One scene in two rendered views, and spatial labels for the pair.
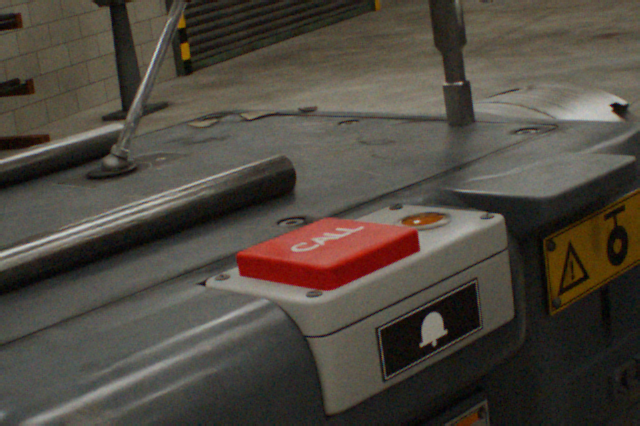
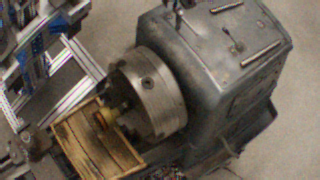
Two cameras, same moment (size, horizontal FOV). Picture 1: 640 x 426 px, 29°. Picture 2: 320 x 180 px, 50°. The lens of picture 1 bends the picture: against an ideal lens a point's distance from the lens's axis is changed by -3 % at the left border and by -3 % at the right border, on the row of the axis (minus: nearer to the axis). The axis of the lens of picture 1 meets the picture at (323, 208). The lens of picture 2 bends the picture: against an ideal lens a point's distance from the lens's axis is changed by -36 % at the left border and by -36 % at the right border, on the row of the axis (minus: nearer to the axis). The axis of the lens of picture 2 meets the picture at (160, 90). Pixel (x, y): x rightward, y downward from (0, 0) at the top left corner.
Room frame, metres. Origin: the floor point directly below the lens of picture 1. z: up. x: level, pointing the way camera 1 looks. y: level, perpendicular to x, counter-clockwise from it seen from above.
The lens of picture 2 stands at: (1.80, -0.10, 2.69)
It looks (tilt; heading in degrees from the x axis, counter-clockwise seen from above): 63 degrees down; 182
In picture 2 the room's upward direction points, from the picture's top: 8 degrees clockwise
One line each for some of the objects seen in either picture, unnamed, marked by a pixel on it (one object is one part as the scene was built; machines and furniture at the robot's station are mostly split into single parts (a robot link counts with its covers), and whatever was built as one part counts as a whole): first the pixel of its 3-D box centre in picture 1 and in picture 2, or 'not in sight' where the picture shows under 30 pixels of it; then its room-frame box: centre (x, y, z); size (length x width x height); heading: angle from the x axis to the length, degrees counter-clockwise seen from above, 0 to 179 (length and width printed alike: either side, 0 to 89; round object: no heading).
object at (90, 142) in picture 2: not in sight; (92, 146); (1.18, -0.36, 0.89); 0.36 x 0.30 x 0.04; 43
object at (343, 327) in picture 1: (367, 299); not in sight; (0.56, -0.01, 1.23); 0.13 x 0.08 x 0.05; 133
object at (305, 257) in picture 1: (329, 260); not in sight; (0.55, 0.00, 1.26); 0.06 x 0.06 x 0.02; 43
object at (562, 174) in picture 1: (541, 196); not in sight; (0.66, -0.12, 1.24); 0.09 x 0.08 x 0.03; 133
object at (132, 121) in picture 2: not in sight; (138, 128); (1.13, -0.17, 1.09); 0.12 x 0.11 x 0.05; 43
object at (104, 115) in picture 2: not in sight; (107, 117); (1.12, -0.29, 1.08); 0.09 x 0.09 x 0.09; 43
